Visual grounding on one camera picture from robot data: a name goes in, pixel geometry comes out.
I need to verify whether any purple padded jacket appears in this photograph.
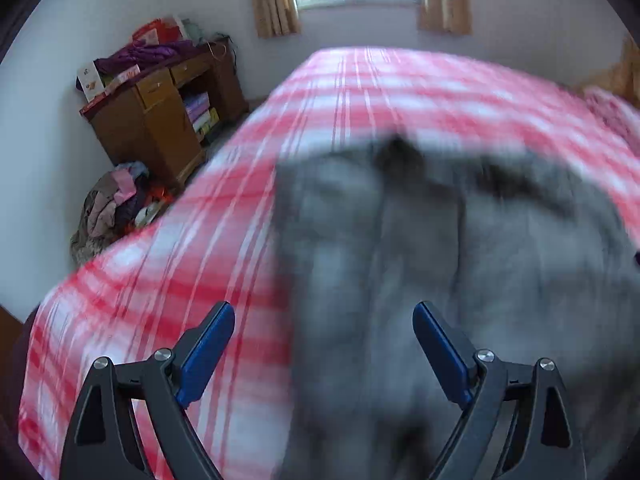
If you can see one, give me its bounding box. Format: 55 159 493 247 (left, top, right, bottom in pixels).
94 40 206 73

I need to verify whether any red orange floor item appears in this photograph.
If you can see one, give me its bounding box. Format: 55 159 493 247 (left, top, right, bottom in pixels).
132 185 173 226

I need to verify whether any wooden desk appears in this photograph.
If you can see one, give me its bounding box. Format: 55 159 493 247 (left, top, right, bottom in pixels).
80 42 249 191

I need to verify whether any white printed carton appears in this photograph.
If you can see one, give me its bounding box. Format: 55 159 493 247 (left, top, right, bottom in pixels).
76 62 108 103

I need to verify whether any white paper bag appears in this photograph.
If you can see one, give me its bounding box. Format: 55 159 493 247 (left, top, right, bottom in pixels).
170 14 193 41

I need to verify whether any red cardboard box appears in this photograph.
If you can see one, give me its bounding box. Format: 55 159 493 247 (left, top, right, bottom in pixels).
131 17 183 46

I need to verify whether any yellow storage box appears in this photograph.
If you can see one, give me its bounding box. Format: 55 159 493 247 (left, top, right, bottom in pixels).
192 108 221 133

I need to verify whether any bed with red plaid sheet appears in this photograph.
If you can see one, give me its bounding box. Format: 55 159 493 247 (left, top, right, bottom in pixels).
17 46 640 480

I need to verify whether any dark wooden footboard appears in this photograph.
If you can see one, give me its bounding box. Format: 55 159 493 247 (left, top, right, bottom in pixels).
0 310 46 480

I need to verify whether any pink quilt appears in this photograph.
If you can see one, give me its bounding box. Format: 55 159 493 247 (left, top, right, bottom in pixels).
582 85 638 141

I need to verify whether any pile of clothes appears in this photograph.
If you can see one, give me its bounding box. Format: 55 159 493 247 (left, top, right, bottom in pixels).
70 161 173 266

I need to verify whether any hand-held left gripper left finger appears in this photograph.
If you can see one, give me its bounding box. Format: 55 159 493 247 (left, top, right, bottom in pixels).
60 301 236 480

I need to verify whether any brown wooden door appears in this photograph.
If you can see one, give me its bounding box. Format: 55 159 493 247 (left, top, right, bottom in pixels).
0 304 23 356

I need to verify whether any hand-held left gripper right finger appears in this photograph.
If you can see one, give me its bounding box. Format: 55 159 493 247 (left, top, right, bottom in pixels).
412 301 588 480

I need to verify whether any long beige curtain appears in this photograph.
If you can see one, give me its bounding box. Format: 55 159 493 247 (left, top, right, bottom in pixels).
575 35 638 106

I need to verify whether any thin desk cable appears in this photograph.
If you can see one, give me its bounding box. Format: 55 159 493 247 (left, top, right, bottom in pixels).
207 35 238 66

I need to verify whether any flat pink box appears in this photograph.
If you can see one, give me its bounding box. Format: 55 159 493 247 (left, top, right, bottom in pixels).
102 65 141 93

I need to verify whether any grey puffer jacket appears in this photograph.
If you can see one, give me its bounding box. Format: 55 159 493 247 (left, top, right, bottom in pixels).
272 135 640 480

